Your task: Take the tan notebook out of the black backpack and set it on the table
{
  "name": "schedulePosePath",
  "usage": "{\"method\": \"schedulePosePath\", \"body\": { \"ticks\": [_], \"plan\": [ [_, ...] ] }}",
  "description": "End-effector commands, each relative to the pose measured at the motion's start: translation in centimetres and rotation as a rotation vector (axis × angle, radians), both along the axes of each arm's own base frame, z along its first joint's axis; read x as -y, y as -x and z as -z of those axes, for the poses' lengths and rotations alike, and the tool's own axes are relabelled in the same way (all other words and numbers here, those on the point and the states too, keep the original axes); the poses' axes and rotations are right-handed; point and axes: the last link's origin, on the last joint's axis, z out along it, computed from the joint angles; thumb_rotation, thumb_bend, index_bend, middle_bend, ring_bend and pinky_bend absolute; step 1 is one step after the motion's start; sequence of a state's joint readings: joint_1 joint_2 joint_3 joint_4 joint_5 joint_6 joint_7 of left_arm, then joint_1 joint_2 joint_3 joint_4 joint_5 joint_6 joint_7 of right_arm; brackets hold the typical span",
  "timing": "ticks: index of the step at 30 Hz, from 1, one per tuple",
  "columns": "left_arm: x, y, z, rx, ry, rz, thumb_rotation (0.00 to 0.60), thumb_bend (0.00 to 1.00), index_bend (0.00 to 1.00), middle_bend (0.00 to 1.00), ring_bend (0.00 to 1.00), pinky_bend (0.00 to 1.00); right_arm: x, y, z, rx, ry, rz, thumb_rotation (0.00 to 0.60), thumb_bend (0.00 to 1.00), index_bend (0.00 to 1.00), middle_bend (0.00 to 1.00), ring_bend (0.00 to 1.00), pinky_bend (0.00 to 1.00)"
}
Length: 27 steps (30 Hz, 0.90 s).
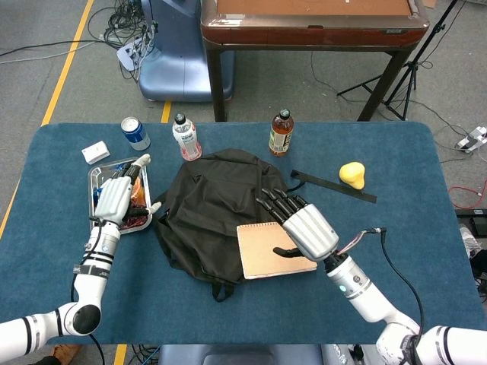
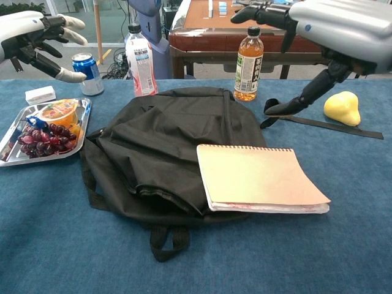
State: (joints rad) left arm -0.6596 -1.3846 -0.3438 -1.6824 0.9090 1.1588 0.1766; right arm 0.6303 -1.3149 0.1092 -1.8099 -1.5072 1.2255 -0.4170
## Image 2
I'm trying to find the white pink drink bottle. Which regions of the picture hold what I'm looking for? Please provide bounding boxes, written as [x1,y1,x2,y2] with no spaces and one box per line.
[124,23,159,97]

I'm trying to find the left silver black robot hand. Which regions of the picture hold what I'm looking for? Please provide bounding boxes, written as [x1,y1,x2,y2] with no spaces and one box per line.
[0,10,88,83]

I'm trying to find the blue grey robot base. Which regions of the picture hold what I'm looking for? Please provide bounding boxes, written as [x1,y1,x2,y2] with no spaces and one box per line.
[124,0,174,79]

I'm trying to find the black fabric backpack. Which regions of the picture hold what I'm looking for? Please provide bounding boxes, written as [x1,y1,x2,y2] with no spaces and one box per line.
[80,86,384,263]

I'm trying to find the small white box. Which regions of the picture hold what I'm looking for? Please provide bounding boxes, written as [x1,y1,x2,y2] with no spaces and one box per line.
[24,85,57,105]

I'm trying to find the brown mahjong table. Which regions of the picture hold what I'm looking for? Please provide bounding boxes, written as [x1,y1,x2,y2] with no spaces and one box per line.
[168,0,337,80]

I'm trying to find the wooden post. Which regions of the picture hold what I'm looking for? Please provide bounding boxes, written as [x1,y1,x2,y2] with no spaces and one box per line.
[93,0,104,66]

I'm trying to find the blue felt table mat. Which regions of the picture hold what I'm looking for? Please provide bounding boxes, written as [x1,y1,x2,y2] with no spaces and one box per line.
[0,78,392,294]

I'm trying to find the tangled black floor cables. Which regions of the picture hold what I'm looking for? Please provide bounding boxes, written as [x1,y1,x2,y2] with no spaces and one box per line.
[102,45,132,80]

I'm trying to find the blue white candy wrapper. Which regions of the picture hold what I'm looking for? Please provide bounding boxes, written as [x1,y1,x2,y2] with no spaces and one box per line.
[24,115,48,129]

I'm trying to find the metal serving tray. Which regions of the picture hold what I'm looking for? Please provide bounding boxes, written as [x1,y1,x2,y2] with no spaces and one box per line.
[0,97,92,168]

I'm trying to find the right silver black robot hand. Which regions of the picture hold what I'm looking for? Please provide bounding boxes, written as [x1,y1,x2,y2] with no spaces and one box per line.
[230,0,392,117]

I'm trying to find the orange fruit jelly cup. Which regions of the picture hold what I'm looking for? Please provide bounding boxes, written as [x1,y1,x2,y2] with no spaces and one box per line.
[39,99,81,129]

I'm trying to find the amber tea bottle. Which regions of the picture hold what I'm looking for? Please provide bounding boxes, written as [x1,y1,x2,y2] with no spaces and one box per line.
[233,26,265,102]

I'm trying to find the green plants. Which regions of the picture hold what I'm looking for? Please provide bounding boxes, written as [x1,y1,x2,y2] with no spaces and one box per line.
[0,2,46,16]

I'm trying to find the red grape bunch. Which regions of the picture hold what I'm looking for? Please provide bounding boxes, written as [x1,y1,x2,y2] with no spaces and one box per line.
[17,123,77,159]

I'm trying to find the yellow pear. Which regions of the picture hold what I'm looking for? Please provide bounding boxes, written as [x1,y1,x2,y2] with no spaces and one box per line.
[323,91,361,127]

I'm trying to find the brown spiral notebook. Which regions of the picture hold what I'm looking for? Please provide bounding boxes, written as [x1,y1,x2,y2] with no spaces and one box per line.
[196,143,332,214]

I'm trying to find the blue white soda can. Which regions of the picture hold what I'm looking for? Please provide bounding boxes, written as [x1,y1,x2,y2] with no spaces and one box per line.
[72,52,105,96]

